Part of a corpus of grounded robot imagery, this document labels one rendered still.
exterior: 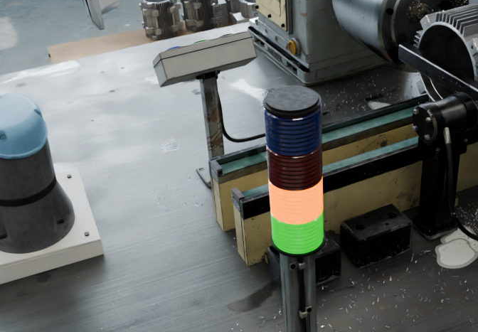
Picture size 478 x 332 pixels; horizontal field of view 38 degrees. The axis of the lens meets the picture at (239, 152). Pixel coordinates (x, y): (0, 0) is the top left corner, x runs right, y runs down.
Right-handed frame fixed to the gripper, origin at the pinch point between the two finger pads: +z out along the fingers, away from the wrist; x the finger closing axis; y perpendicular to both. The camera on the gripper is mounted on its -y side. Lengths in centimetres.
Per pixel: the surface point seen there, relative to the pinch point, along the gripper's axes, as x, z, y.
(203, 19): 230, -45, 94
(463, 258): -22, 54, 41
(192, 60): -3.6, 10.7, 13.4
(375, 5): -4, 9, 51
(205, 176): 12.5, 30.7, 14.0
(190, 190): 11.2, 32.3, 10.1
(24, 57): 290, -59, 4
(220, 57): -3.6, 11.4, 18.5
